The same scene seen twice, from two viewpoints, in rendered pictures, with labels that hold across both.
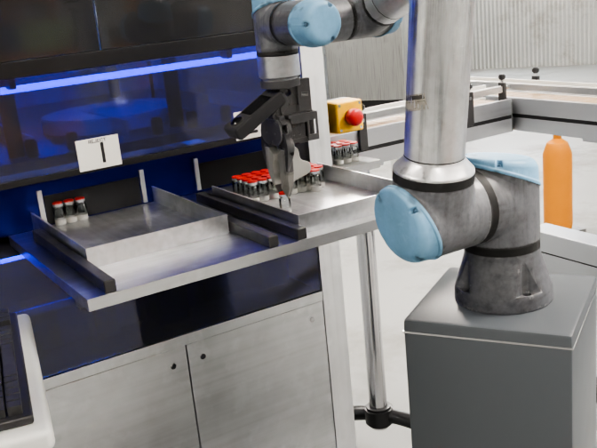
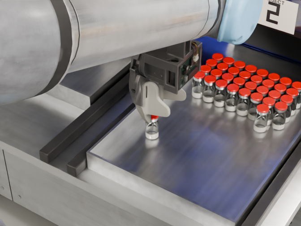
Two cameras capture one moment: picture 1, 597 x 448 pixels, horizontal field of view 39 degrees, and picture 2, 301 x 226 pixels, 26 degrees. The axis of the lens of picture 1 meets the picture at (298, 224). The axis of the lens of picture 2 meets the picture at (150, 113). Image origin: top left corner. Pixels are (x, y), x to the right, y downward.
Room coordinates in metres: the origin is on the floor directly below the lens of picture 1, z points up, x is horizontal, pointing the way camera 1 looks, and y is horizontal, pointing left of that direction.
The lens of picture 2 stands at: (1.14, -0.71, 1.61)
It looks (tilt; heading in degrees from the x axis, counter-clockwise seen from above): 39 degrees down; 64
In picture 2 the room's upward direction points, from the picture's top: straight up
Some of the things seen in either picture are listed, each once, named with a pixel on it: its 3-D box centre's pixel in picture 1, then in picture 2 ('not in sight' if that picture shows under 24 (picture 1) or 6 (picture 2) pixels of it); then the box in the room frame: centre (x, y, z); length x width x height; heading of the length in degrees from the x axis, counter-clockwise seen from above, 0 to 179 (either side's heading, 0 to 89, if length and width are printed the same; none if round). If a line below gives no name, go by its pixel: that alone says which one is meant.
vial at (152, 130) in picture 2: (285, 204); (152, 125); (1.50, 0.02, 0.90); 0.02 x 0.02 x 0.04
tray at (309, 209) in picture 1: (309, 194); (212, 130); (1.59, -0.03, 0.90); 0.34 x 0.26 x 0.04; 30
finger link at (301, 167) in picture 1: (297, 171); (154, 106); (1.49, -0.01, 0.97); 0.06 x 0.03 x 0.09; 121
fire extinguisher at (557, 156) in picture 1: (558, 181); not in sight; (3.85, -1.25, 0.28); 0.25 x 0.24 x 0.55; 63
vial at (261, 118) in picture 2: (315, 180); (261, 118); (1.67, -0.04, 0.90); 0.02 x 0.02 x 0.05
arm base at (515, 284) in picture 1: (502, 267); not in sight; (1.23, -0.31, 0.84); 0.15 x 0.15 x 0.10
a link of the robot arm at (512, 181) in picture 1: (497, 196); not in sight; (1.23, -0.31, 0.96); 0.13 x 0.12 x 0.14; 120
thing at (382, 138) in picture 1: (401, 122); not in sight; (2.18, -0.30, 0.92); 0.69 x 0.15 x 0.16; 121
